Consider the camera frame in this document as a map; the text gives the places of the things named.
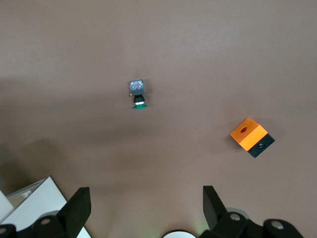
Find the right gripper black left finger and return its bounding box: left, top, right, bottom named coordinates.
left=33, top=187, right=92, bottom=238

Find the green push button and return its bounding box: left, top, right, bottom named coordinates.
left=128, top=79, right=149, bottom=111

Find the orange black button box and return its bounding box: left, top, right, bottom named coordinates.
left=229, top=117, right=276, bottom=159

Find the white drawer cabinet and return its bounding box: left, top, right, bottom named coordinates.
left=0, top=175, right=93, bottom=238

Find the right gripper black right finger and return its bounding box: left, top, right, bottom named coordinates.
left=200, top=185, right=264, bottom=238

